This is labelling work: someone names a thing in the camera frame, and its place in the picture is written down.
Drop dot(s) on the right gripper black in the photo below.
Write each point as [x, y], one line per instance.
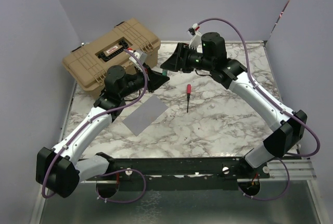
[178, 60]

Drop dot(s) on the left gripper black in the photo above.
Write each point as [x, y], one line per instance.
[154, 79]

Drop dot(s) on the grey envelope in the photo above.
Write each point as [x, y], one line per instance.
[145, 115]

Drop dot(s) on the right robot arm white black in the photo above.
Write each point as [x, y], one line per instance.
[286, 124]

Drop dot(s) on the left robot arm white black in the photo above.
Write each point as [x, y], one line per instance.
[60, 168]

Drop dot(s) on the tan plastic tool case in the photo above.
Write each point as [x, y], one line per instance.
[88, 64]

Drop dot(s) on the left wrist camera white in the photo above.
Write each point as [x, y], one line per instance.
[140, 55]

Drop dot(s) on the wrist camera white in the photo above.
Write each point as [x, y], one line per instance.
[195, 36]
[140, 55]

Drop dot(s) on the red handled screwdriver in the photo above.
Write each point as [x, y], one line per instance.
[188, 92]

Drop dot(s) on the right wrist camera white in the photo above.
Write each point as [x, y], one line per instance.
[195, 36]

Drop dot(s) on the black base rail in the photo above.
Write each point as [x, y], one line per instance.
[179, 174]

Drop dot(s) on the aluminium extrusion frame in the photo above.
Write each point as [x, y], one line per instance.
[299, 169]

